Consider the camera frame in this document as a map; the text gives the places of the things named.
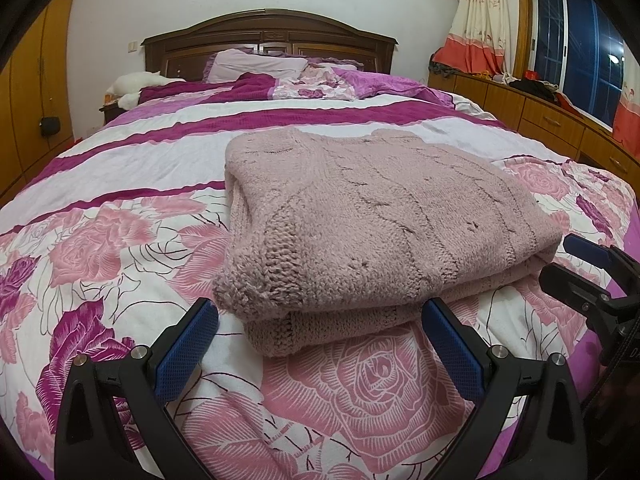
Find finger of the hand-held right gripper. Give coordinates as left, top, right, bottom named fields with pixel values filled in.
left=562, top=232, right=637, bottom=297
left=540, top=262, right=622, bottom=335

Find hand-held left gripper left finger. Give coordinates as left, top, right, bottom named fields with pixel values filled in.
left=54, top=297, right=221, bottom=480

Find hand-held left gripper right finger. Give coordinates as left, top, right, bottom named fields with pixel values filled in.
left=421, top=297, right=588, bottom=480

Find pink knitted sweater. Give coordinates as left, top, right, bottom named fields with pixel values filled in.
left=212, top=127, right=563, bottom=358

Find pile of dark and red clothes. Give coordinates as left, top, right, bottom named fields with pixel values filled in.
left=510, top=72, right=576, bottom=106

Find striped floral bedspread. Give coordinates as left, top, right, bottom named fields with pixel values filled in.
left=0, top=90, right=640, bottom=480

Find low wooden cabinet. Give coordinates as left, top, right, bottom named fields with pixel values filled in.
left=427, top=70, right=640, bottom=181

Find wood framed window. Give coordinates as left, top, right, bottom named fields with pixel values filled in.
left=517, top=0, right=628, bottom=133

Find floral curtain with red hem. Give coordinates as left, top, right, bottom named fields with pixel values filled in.
left=432, top=0, right=521, bottom=78

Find purple floral quilt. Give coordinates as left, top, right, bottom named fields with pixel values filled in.
left=137, top=67, right=496, bottom=116

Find white plush toy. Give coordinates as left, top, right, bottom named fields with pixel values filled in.
left=104, top=71, right=188, bottom=109

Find large pink frilled pillow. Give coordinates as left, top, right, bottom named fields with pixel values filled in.
left=202, top=49, right=310, bottom=83

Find small pink frilled pillow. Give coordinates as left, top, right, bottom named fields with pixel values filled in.
left=305, top=57, right=366, bottom=73

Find wooden wardrobe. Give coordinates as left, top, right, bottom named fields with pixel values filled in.
left=0, top=0, right=81, bottom=206

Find dark wooden headboard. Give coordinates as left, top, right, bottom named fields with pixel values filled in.
left=141, top=9, right=399, bottom=83

